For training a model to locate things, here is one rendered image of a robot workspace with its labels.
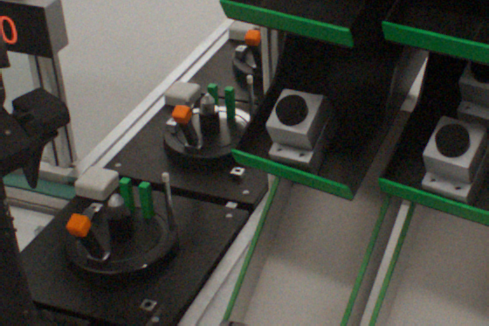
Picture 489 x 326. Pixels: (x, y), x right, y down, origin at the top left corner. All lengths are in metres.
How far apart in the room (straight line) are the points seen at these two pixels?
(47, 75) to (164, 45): 0.64
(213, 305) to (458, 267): 0.30
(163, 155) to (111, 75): 0.49
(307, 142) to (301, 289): 0.21
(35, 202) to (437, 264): 0.63
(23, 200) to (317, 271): 0.54
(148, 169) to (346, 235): 0.41
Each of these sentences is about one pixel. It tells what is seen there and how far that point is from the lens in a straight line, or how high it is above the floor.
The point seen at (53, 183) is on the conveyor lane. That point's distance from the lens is 1.34.
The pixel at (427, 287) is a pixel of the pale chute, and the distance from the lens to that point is 0.96.
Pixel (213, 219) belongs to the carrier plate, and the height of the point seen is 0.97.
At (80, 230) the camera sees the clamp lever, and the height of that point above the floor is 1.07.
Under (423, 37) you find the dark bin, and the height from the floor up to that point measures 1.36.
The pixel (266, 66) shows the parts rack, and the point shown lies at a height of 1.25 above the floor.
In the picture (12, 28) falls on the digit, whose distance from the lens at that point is 1.19.
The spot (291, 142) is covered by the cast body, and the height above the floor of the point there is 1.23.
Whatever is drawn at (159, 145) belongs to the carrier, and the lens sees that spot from 1.34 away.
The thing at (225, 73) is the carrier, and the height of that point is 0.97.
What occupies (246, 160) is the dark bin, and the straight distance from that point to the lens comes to 0.88.
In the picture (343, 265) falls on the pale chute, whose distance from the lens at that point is 0.97.
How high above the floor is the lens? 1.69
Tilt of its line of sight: 31 degrees down
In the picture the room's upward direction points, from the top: 2 degrees counter-clockwise
